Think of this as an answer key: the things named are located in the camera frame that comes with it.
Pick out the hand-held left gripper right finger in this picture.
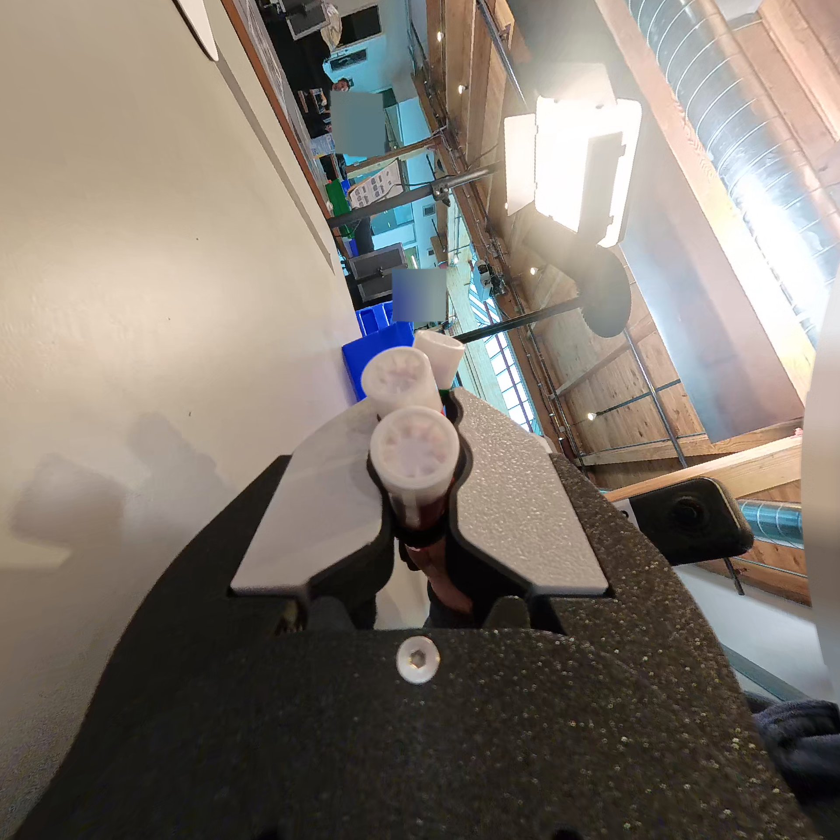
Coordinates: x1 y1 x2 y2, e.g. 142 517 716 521
447 392 610 598

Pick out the wooden post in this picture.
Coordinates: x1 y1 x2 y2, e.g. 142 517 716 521
604 434 804 506

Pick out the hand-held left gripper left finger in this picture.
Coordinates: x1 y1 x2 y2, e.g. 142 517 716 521
230 401 395 598

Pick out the bright studio light panel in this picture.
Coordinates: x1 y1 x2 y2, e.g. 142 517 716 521
503 95 644 250

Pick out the red marker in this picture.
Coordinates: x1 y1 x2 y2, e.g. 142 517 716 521
361 346 442 418
371 407 463 532

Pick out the person's left hand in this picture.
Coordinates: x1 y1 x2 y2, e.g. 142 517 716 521
401 532 476 624

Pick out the silver air duct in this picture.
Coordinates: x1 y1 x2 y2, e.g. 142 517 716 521
630 0 840 342

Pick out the green marker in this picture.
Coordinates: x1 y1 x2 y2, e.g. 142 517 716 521
414 329 468 391

